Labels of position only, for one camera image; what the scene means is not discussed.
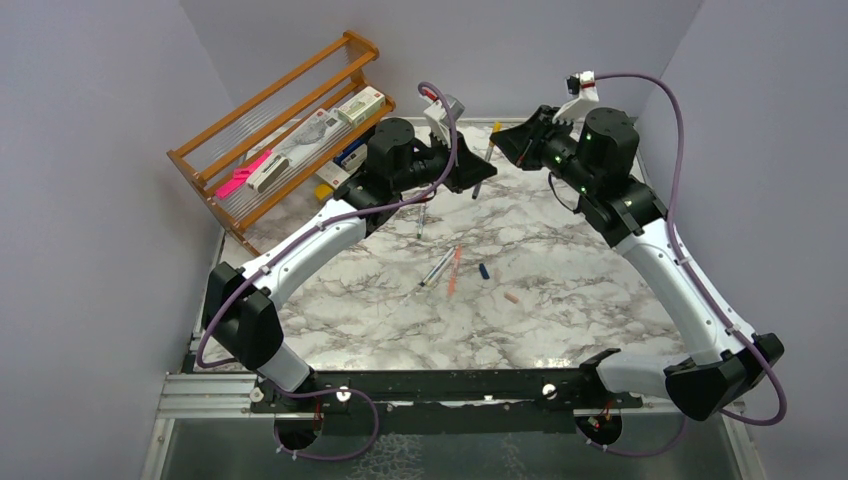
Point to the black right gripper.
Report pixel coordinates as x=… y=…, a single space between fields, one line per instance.
x=522 y=142

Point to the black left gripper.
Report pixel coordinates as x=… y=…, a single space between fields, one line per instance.
x=469 y=169

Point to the white whiteboard marker pen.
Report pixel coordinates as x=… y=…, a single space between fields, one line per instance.
x=421 y=220

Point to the thin white black pen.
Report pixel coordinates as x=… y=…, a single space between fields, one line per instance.
x=485 y=172

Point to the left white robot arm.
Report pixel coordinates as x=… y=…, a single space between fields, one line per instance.
x=241 y=305

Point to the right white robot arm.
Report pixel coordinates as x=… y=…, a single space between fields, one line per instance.
x=725 y=357

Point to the orange pen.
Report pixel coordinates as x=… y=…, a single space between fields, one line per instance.
x=455 y=265

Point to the green white deli box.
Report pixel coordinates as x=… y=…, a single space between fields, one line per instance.
x=362 y=106

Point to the blue grey stapler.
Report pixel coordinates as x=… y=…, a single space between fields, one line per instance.
x=351 y=156

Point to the beige deli staples box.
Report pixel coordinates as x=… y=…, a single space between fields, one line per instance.
x=332 y=175

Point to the white blue tip marker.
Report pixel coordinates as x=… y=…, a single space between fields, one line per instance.
x=437 y=267

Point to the yellow grey eraser block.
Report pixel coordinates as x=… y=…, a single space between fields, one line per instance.
x=323 y=193

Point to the long white printed box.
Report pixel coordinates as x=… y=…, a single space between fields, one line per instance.
x=307 y=139

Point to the pink highlighter marker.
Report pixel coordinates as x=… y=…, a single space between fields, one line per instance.
x=240 y=176

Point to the wooden shelf rack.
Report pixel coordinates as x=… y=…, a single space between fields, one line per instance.
x=324 y=81

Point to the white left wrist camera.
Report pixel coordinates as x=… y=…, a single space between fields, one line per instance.
x=437 y=117

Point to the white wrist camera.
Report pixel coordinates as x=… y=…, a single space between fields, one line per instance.
x=582 y=87
x=437 y=117

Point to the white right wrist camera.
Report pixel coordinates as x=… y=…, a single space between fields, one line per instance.
x=582 y=87

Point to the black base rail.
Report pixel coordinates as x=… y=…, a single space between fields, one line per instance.
x=428 y=402

